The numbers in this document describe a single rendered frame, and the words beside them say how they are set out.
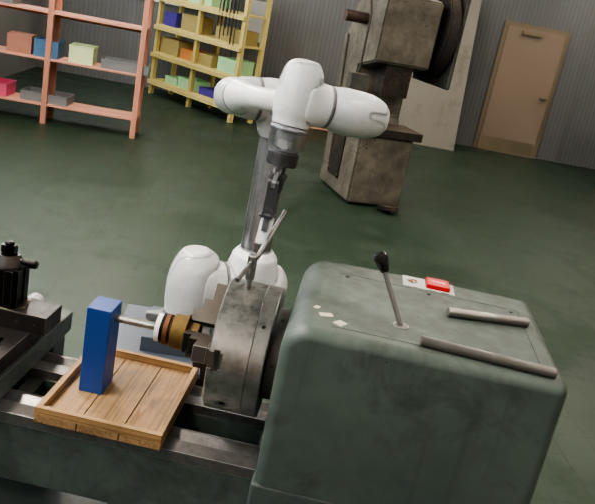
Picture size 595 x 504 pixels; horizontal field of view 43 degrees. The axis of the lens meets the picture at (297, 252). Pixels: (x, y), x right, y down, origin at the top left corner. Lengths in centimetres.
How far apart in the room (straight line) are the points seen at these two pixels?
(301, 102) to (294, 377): 62
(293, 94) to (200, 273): 84
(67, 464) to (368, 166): 619
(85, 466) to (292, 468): 50
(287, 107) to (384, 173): 612
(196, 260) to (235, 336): 75
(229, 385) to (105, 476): 39
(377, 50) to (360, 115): 583
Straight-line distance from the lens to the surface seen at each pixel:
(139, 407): 192
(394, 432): 166
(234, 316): 170
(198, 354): 172
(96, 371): 193
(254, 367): 169
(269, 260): 246
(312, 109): 177
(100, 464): 190
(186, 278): 241
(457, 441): 167
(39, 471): 197
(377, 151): 777
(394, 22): 765
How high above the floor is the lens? 189
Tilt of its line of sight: 18 degrees down
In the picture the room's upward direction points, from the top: 11 degrees clockwise
